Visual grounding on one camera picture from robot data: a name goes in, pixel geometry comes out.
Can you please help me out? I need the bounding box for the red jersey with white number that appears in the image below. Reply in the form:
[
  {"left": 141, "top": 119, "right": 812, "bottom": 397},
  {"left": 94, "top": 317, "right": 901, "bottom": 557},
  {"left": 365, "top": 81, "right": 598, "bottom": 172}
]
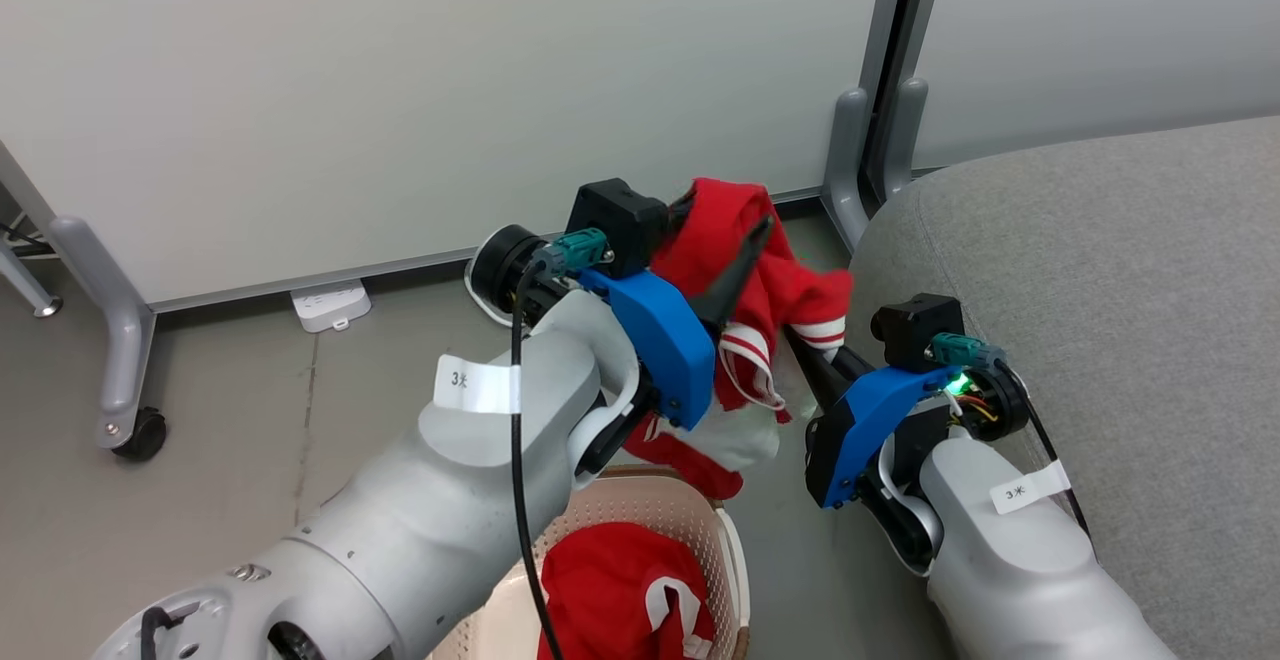
[{"left": 538, "top": 523, "right": 717, "bottom": 660}]

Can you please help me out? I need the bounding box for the grey partition leg with caster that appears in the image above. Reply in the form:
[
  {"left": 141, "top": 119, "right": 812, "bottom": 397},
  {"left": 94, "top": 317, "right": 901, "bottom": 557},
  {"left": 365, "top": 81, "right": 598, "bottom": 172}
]
[{"left": 48, "top": 217, "right": 158, "bottom": 449}]

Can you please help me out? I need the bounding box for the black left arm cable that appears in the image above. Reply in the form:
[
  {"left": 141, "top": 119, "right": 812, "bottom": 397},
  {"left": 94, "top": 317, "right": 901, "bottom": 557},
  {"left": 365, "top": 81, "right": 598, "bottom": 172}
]
[{"left": 508, "top": 228, "right": 613, "bottom": 660}]

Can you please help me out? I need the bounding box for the white partition panel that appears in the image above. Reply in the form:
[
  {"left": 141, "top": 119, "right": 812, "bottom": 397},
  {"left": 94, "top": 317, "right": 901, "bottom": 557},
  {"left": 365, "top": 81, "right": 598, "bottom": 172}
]
[
  {"left": 912, "top": 0, "right": 1280, "bottom": 173},
  {"left": 0, "top": 0, "right": 893, "bottom": 309}
]

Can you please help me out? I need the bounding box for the grey metal stand leg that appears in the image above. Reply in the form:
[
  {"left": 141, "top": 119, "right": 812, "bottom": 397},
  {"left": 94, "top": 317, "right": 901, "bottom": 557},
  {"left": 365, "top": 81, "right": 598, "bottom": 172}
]
[{"left": 0, "top": 235, "right": 64, "bottom": 319}]

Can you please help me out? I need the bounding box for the red white striped garment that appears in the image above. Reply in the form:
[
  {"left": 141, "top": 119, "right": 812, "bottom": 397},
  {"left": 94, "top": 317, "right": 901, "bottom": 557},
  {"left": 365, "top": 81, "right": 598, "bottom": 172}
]
[{"left": 622, "top": 177, "right": 854, "bottom": 501}]

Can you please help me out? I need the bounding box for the grey upright partition foot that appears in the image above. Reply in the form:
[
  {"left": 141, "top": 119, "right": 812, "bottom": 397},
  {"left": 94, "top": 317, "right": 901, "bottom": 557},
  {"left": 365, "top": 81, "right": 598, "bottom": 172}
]
[
  {"left": 880, "top": 77, "right": 929, "bottom": 203},
  {"left": 822, "top": 88, "right": 873, "bottom": 253}
]

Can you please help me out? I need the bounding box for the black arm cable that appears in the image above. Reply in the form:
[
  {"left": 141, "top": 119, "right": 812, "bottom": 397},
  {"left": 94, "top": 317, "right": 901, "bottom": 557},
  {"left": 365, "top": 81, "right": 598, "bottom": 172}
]
[
  {"left": 930, "top": 333, "right": 1093, "bottom": 543},
  {"left": 508, "top": 228, "right": 613, "bottom": 660}
]

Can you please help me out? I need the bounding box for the white paper label tag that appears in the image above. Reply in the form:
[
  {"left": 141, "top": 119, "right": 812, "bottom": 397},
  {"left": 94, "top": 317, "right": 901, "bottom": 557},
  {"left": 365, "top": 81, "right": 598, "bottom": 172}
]
[
  {"left": 989, "top": 460, "right": 1072, "bottom": 516},
  {"left": 433, "top": 353, "right": 523, "bottom": 417}
]

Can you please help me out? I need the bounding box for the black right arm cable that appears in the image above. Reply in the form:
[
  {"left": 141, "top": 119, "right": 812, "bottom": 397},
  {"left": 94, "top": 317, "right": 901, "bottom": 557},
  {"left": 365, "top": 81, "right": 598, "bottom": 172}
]
[{"left": 930, "top": 333, "right": 1093, "bottom": 543}]

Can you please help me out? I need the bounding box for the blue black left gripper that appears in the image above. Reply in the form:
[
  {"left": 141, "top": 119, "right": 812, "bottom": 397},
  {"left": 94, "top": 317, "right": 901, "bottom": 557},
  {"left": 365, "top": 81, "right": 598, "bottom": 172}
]
[{"left": 470, "top": 188, "right": 778, "bottom": 431}]

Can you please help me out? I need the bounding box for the black caster wheel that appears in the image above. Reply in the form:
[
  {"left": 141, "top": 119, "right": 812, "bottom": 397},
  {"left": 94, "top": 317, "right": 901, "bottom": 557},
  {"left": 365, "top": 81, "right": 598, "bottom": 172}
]
[{"left": 112, "top": 407, "right": 168, "bottom": 462}]

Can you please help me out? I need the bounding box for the cream plastic laundry basket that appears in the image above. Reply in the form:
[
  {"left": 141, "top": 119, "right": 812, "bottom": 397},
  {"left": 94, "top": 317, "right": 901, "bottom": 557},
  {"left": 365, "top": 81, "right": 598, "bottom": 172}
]
[{"left": 430, "top": 465, "right": 751, "bottom": 660}]

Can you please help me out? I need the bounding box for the white cable loop on floor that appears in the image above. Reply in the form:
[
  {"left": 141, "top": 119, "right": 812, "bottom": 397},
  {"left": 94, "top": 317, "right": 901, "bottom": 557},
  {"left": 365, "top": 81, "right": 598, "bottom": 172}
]
[{"left": 463, "top": 275, "right": 516, "bottom": 329}]

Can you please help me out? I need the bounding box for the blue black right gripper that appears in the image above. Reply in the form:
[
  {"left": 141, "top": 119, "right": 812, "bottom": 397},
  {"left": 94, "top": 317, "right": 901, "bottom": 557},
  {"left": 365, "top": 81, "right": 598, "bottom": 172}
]
[{"left": 784, "top": 324, "right": 1032, "bottom": 511}]

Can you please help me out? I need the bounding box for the grey fabric sofa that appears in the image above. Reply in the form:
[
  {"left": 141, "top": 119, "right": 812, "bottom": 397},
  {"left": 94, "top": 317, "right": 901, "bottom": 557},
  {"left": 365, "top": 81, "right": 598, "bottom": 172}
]
[{"left": 848, "top": 115, "right": 1280, "bottom": 660}]

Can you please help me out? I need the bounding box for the small white power strip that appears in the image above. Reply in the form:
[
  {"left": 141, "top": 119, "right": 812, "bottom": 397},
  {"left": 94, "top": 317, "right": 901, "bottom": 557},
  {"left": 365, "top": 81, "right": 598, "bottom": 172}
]
[{"left": 291, "top": 280, "right": 373, "bottom": 334}]

